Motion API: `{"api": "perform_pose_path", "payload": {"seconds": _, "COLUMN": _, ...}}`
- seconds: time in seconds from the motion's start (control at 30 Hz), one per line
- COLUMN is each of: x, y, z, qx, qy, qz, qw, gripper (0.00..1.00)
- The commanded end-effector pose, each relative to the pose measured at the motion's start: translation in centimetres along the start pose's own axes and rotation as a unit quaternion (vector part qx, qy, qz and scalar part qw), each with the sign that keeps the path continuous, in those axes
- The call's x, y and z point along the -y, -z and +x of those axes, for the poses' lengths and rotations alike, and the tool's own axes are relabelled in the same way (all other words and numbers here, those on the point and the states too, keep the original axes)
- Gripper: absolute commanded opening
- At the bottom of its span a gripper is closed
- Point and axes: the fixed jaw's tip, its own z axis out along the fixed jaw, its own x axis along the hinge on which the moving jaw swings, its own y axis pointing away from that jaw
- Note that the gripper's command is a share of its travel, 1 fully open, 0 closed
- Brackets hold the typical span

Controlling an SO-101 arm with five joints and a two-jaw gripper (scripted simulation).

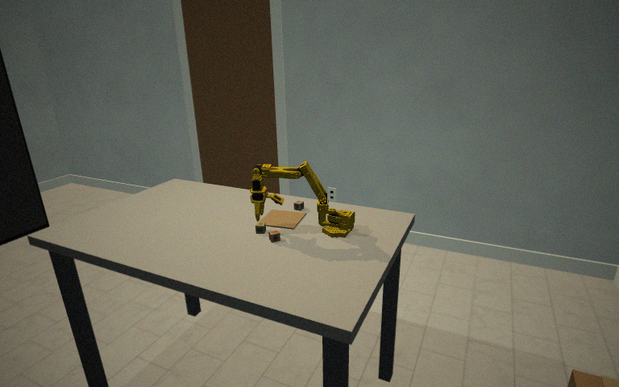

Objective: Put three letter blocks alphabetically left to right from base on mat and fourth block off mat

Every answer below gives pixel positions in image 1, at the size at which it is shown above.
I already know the tan flat mat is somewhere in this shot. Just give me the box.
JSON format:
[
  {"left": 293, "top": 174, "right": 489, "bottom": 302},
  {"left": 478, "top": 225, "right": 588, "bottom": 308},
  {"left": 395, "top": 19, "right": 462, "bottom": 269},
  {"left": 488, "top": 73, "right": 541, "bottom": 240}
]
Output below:
[{"left": 259, "top": 210, "right": 306, "bottom": 229}]

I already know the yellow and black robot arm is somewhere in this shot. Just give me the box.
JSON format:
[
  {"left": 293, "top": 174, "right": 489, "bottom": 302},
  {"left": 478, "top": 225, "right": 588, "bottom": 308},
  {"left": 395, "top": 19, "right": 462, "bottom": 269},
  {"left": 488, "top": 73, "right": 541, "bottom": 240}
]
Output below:
[{"left": 251, "top": 161, "right": 354, "bottom": 238}]

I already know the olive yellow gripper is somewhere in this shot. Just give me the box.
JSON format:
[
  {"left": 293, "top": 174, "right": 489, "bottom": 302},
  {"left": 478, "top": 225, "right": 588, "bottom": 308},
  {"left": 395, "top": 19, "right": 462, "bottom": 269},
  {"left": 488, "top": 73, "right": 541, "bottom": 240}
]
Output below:
[{"left": 250, "top": 186, "right": 284, "bottom": 222}]

